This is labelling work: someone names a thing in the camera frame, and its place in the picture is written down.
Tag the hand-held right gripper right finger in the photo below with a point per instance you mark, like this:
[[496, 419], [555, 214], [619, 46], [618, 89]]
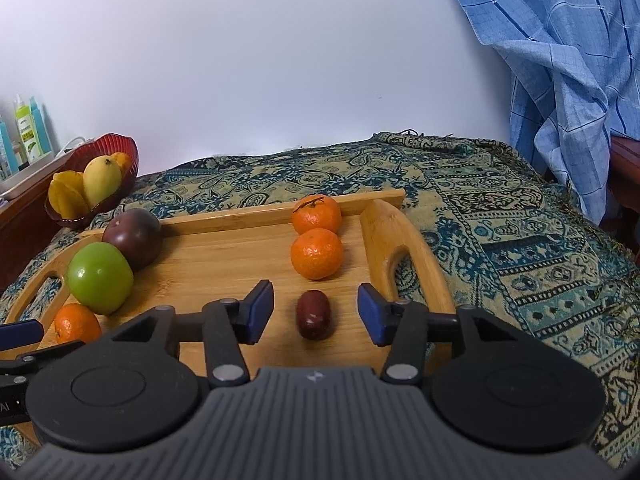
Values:
[[374, 312]]

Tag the red fruit bowl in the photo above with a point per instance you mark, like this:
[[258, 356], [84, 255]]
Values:
[[127, 182]]

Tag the patterned teal beige blanket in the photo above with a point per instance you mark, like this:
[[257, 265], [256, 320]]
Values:
[[500, 240]]

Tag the green apple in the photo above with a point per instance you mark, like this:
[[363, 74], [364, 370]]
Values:
[[100, 280]]

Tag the dark purple round fruit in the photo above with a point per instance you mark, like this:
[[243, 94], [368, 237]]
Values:
[[132, 237]]

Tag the green yellow bottle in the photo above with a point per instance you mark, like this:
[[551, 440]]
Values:
[[25, 132]]

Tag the orange in red bowl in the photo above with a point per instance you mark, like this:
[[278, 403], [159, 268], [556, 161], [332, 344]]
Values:
[[121, 162]]

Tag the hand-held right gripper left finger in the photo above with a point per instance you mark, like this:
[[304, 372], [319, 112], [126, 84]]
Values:
[[260, 310]]

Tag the brown wooden cabinet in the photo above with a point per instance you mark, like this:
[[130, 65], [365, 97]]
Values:
[[25, 230]]

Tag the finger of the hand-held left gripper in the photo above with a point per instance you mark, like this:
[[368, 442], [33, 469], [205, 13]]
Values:
[[20, 334]]

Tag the blue plaid cloth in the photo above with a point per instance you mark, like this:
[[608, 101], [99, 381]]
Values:
[[560, 60]]

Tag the teal spray bottle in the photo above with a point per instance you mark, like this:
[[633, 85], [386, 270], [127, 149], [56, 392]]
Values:
[[44, 130], [7, 150]]

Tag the red dried date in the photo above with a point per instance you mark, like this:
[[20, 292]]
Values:
[[313, 315]]

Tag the small stemmed orange tangerine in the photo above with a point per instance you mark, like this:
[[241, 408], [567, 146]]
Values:
[[316, 216]]

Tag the wooden bamboo tray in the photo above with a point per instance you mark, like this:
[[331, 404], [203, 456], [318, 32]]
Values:
[[210, 260]]

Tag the brown wooden chair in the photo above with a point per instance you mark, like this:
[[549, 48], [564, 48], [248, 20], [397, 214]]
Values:
[[625, 190]]

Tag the yellow mango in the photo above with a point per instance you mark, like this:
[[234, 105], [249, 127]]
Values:
[[101, 182]]

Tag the yellow starfruit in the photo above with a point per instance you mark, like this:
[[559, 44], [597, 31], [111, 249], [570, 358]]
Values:
[[67, 195]]

